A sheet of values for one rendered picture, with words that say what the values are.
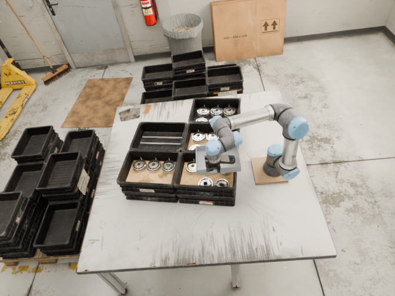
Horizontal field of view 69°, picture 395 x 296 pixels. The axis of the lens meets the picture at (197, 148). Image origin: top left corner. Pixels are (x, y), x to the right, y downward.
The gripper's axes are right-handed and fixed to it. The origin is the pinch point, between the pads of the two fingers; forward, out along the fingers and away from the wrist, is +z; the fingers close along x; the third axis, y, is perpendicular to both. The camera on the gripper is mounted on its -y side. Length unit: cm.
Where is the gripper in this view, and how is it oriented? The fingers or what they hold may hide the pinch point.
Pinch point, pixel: (218, 170)
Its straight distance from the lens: 175.1
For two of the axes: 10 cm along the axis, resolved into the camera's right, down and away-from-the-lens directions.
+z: 0.9, 4.2, 9.0
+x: 1.2, 9.0, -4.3
